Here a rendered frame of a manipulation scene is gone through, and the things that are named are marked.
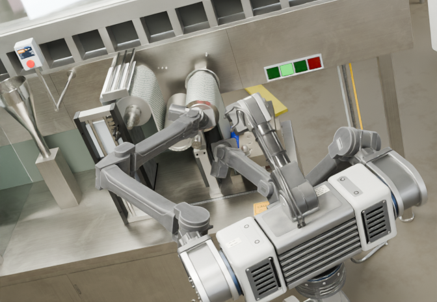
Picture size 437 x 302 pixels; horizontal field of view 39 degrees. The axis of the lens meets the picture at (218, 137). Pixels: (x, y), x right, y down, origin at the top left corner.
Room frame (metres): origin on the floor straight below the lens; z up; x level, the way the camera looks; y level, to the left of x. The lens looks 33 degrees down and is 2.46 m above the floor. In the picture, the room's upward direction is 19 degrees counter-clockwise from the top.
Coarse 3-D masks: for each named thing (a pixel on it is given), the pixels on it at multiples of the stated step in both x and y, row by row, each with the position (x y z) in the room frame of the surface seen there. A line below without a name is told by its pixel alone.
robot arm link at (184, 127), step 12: (180, 120) 1.80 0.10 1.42; (192, 120) 1.80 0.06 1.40; (168, 132) 1.73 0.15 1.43; (180, 132) 1.74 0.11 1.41; (192, 132) 1.81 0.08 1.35; (120, 144) 1.59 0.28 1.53; (132, 144) 1.58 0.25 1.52; (144, 144) 1.64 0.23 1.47; (156, 144) 1.65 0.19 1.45; (168, 144) 1.69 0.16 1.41; (120, 156) 1.54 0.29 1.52; (132, 156) 1.57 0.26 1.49; (144, 156) 1.60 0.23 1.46; (132, 168) 1.57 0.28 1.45
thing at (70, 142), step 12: (60, 132) 2.54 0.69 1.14; (72, 132) 2.53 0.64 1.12; (144, 132) 2.47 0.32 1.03; (156, 132) 2.46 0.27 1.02; (12, 144) 2.58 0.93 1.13; (24, 144) 2.57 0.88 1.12; (48, 144) 2.55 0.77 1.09; (60, 144) 2.54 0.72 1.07; (72, 144) 2.53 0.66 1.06; (84, 144) 2.52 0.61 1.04; (24, 156) 2.58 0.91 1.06; (36, 156) 2.57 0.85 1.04; (72, 156) 2.54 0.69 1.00; (84, 156) 2.53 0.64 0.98; (36, 168) 2.57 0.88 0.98; (72, 168) 2.54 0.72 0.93; (84, 168) 2.53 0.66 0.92; (36, 180) 2.58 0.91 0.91
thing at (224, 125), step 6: (222, 102) 2.29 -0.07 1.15; (222, 108) 2.24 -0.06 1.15; (222, 114) 2.20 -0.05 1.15; (222, 120) 2.15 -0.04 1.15; (228, 120) 2.29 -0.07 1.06; (222, 126) 2.10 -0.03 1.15; (228, 126) 2.24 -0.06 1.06; (222, 132) 2.07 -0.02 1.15; (228, 132) 2.20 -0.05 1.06; (228, 138) 2.15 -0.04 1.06
